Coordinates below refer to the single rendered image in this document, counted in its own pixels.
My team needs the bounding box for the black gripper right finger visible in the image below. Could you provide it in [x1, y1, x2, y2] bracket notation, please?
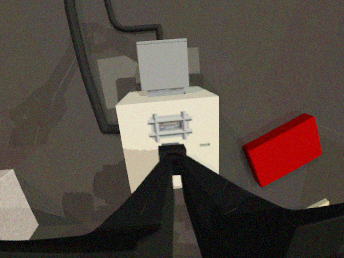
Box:
[180, 156, 344, 258]

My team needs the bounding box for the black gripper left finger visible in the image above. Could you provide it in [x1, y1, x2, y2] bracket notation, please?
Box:
[0, 157, 175, 258]

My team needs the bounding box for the red rectangular block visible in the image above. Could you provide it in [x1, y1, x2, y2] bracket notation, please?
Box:
[243, 113, 323, 188]

